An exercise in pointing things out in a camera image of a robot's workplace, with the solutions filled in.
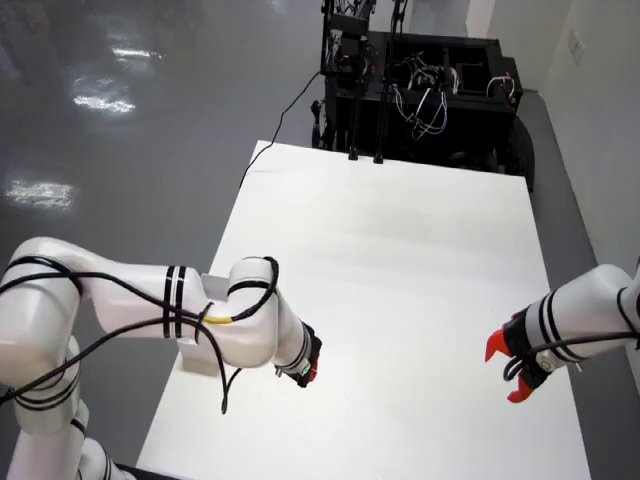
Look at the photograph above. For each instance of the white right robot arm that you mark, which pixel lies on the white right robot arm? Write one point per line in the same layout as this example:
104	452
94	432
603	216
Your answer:
590	300

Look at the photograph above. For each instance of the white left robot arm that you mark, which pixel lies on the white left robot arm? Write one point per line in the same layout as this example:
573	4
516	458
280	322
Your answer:
130	285

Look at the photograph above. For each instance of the black electronics box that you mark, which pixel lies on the black electronics box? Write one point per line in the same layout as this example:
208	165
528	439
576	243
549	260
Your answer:
350	30

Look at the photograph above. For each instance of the black equipment cart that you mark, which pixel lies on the black equipment cart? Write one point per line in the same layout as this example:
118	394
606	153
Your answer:
450	125

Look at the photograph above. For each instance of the black camera stand pole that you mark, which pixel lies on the black camera stand pole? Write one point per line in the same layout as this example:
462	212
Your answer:
384	125
354	130

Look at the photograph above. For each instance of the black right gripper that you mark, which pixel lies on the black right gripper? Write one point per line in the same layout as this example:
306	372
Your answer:
522	350

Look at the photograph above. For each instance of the black aluminium rail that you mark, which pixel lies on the black aluminium rail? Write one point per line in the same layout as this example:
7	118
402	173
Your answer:
130	473

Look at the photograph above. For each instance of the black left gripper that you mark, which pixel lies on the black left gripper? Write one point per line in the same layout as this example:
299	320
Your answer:
309	350

